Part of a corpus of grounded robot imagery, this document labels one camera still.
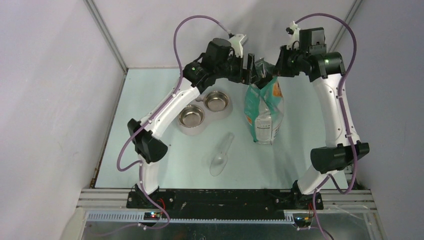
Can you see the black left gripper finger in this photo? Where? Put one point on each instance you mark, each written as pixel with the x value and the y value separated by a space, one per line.
pixel 262 81
pixel 250 69

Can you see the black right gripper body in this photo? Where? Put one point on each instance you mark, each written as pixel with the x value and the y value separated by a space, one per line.
pixel 291 63

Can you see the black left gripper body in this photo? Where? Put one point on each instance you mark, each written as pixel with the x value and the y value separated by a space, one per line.
pixel 235 72

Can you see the teal pet food bag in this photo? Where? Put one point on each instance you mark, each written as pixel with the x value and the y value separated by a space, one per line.
pixel 264 108

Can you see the clear plastic scoop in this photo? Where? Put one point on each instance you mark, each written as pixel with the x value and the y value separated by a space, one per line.
pixel 220 157

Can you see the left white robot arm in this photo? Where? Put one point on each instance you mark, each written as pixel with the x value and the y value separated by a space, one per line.
pixel 222 59

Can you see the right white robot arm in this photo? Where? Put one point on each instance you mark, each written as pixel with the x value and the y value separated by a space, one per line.
pixel 306 52

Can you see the right steel bowl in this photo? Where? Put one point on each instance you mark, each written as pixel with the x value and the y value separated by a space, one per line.
pixel 216 101

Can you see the steel bowl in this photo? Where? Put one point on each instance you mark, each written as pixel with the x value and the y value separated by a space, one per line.
pixel 191 116
pixel 216 101

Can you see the grey double bowl stand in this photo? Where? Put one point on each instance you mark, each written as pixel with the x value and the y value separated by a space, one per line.
pixel 209 116

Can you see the left steel bowl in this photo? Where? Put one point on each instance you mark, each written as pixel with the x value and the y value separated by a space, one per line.
pixel 191 116

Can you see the right controller board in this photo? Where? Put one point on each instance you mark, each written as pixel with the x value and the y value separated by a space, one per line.
pixel 302 223

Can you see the controller board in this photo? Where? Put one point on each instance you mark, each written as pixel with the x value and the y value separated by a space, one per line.
pixel 152 216
pixel 302 223

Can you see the left controller board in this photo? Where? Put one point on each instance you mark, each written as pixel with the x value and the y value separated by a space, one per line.
pixel 152 216

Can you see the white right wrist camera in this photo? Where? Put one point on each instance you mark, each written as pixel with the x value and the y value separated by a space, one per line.
pixel 294 31

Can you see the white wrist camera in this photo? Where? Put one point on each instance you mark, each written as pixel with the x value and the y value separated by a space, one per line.
pixel 237 42
pixel 294 31

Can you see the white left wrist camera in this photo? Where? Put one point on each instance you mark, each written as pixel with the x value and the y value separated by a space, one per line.
pixel 237 42

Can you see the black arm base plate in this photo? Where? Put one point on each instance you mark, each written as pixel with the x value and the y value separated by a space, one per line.
pixel 225 204

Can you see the aluminium frame rail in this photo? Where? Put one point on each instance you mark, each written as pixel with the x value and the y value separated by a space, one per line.
pixel 110 204

